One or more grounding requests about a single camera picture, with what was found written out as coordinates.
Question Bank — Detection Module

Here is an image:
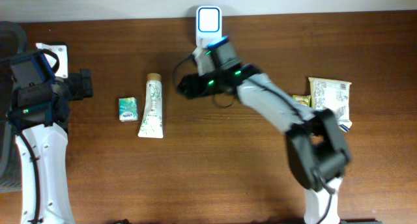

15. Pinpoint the teal tissue pack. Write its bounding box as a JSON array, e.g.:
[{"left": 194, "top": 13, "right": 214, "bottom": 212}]
[{"left": 119, "top": 97, "right": 138, "bottom": 122}]

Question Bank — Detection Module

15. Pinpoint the white tube with gold cap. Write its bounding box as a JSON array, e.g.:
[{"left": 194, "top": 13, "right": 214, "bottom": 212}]
[{"left": 138, "top": 73, "right": 164, "bottom": 139}]

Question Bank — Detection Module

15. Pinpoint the green snack stick packet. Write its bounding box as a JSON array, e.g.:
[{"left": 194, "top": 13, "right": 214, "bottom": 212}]
[{"left": 293, "top": 95, "right": 311, "bottom": 107}]

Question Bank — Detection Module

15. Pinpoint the cream snack bag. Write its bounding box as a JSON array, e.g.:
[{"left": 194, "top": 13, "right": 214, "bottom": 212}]
[{"left": 308, "top": 77, "right": 352, "bottom": 132}]

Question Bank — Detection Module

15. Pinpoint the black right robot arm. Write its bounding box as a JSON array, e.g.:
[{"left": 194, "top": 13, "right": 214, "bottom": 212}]
[{"left": 173, "top": 36, "right": 352, "bottom": 223}]

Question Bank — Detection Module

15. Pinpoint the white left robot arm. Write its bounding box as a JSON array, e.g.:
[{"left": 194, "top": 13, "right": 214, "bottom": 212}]
[{"left": 7, "top": 49, "right": 93, "bottom": 223}]

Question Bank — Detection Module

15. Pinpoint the white barcode scanner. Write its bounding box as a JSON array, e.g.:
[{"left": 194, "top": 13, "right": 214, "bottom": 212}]
[{"left": 195, "top": 6, "right": 222, "bottom": 48}]

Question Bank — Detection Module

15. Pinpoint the dark grey plastic basket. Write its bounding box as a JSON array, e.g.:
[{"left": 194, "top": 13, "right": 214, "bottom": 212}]
[{"left": 1, "top": 21, "right": 27, "bottom": 193}]

